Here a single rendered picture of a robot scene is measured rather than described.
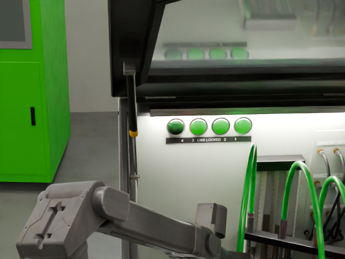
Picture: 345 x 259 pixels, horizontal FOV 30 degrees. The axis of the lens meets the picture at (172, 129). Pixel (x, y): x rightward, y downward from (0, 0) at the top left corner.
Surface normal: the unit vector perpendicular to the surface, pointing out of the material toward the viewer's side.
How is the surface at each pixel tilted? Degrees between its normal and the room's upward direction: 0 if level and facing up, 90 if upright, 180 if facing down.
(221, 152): 90
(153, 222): 71
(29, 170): 90
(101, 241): 0
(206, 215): 42
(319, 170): 90
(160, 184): 90
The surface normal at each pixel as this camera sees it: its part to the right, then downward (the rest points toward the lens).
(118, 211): 0.89, -0.10
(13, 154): -0.01, 0.39
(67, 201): -0.37, -0.73
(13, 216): 0.01, -0.92
